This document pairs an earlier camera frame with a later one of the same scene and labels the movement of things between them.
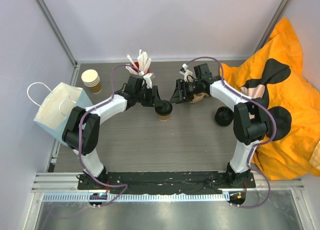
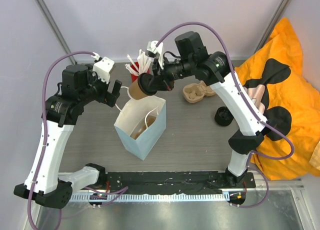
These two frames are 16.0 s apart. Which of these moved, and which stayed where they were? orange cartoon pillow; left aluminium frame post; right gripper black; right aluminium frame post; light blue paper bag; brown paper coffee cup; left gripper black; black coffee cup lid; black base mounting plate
Moved: light blue paper bag; left gripper black; right gripper black; brown paper coffee cup; black coffee cup lid
Stayed: black base mounting plate; right aluminium frame post; left aluminium frame post; orange cartoon pillow
